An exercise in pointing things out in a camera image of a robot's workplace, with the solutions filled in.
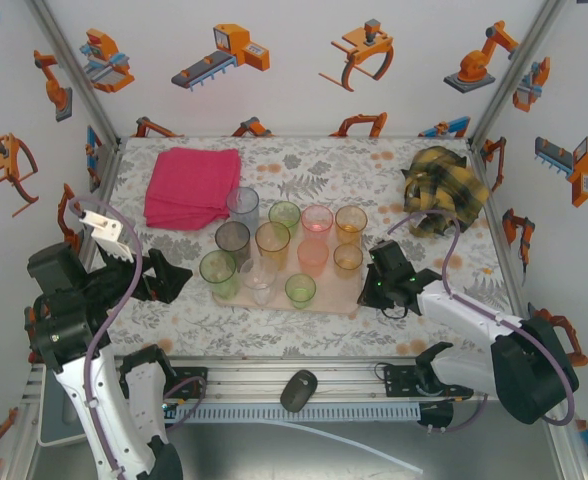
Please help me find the aluminium table rail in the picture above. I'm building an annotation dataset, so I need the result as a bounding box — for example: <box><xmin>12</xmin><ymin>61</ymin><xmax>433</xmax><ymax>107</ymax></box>
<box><xmin>23</xmin><ymin>355</ymin><xmax>495</xmax><ymax>406</ymax></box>

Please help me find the small green glass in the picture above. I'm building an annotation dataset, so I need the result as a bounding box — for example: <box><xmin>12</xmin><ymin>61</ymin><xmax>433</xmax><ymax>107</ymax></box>
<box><xmin>284</xmin><ymin>273</ymin><xmax>318</xmax><ymax>310</ymax></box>
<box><xmin>267</xmin><ymin>200</ymin><xmax>302</xmax><ymax>232</ymax></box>

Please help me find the short orange glass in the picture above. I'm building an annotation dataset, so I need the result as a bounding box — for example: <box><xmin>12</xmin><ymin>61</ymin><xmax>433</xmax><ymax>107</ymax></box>
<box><xmin>332</xmin><ymin>243</ymin><xmax>365</xmax><ymax>281</ymax></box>
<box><xmin>334</xmin><ymin>205</ymin><xmax>369</xmax><ymax>247</ymax></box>

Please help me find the thin white tube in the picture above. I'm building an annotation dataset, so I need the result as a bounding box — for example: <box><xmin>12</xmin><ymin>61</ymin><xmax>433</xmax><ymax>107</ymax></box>
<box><xmin>251</xmin><ymin>418</ymin><xmax>425</xmax><ymax>476</ymax></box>

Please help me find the aluminium frame post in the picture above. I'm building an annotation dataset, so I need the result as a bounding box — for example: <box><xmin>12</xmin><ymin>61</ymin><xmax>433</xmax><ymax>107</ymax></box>
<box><xmin>466</xmin><ymin>0</ymin><xmax>570</xmax><ymax>149</ymax></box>
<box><xmin>25</xmin><ymin>0</ymin><xmax>125</xmax><ymax>151</ymax></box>

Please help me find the dark grey computer mouse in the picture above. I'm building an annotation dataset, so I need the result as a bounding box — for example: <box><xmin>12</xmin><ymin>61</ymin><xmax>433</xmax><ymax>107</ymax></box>
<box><xmin>279</xmin><ymin>369</ymin><xmax>319</xmax><ymax>414</ymax></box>

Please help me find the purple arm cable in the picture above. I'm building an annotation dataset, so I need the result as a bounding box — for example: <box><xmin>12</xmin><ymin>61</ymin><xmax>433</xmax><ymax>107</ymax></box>
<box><xmin>387</xmin><ymin>210</ymin><xmax>578</xmax><ymax>427</ymax></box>
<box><xmin>67</xmin><ymin>195</ymin><xmax>143</xmax><ymax>480</ymax></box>

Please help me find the beige plastic tray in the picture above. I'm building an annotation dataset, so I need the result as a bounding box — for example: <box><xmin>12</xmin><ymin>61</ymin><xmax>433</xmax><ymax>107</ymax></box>
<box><xmin>212</xmin><ymin>214</ymin><xmax>364</xmax><ymax>317</ymax></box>

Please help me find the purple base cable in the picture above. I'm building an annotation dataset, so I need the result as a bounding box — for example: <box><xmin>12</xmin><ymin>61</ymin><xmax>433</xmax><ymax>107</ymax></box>
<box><xmin>423</xmin><ymin>392</ymin><xmax>489</xmax><ymax>434</ymax></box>
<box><xmin>162</xmin><ymin>375</ymin><xmax>209</xmax><ymax>434</ymax></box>

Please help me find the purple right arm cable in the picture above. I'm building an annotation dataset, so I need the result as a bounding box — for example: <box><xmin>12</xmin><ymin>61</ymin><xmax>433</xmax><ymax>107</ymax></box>
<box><xmin>387</xmin><ymin>210</ymin><xmax>578</xmax><ymax>427</ymax></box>

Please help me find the white slotted cable duct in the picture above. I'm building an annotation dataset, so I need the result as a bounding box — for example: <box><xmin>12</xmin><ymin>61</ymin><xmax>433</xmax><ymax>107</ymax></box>
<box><xmin>173</xmin><ymin>402</ymin><xmax>422</xmax><ymax>425</ymax></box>

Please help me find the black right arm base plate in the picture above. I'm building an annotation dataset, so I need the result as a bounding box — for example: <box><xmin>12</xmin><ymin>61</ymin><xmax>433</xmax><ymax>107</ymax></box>
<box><xmin>382</xmin><ymin>364</ymin><xmax>428</xmax><ymax>400</ymax></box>

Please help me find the smoky grey glass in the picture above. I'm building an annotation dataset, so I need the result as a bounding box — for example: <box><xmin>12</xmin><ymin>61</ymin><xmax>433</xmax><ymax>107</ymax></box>
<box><xmin>214</xmin><ymin>221</ymin><xmax>252</xmax><ymax>271</ymax></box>

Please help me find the pink folded towel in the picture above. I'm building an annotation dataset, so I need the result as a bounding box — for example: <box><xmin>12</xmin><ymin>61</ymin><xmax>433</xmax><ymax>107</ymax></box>
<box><xmin>143</xmin><ymin>146</ymin><xmax>243</xmax><ymax>232</ymax></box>

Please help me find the large green glass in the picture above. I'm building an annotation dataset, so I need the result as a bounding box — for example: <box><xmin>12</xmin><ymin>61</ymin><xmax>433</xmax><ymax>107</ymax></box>
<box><xmin>198</xmin><ymin>249</ymin><xmax>242</xmax><ymax>301</ymax></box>

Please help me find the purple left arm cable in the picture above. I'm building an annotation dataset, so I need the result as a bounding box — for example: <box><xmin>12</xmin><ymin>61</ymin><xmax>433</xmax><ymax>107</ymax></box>
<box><xmin>67</xmin><ymin>195</ymin><xmax>143</xmax><ymax>480</ymax></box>

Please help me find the pink glass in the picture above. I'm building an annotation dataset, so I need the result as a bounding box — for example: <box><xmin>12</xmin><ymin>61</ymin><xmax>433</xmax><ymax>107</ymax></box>
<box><xmin>301</xmin><ymin>204</ymin><xmax>335</xmax><ymax>236</ymax></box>
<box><xmin>296</xmin><ymin>237</ymin><xmax>331</xmax><ymax>278</ymax></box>

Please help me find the clear glass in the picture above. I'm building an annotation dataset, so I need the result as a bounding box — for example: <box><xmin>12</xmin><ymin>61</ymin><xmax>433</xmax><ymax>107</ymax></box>
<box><xmin>239</xmin><ymin>257</ymin><xmax>279</xmax><ymax>307</ymax></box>

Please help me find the pale blue glass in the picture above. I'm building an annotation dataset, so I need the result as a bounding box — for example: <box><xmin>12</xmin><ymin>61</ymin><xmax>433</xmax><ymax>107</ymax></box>
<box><xmin>225</xmin><ymin>186</ymin><xmax>261</xmax><ymax>231</ymax></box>

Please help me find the floral tablecloth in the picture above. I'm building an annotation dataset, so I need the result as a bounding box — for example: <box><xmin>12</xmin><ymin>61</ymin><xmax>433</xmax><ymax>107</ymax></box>
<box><xmin>81</xmin><ymin>135</ymin><xmax>530</xmax><ymax>359</ymax></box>

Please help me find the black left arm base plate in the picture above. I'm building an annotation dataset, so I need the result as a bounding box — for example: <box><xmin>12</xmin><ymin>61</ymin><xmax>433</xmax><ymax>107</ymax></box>
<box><xmin>172</xmin><ymin>366</ymin><xmax>209</xmax><ymax>400</ymax></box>

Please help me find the yellow black plaid cloth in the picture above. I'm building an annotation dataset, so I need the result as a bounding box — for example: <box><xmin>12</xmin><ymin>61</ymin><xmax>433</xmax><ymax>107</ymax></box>
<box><xmin>401</xmin><ymin>145</ymin><xmax>491</xmax><ymax>236</ymax></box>

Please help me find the tall orange glass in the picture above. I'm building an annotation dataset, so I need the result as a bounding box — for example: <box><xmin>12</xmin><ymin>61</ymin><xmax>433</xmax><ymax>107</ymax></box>
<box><xmin>254</xmin><ymin>221</ymin><xmax>292</xmax><ymax>272</ymax></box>

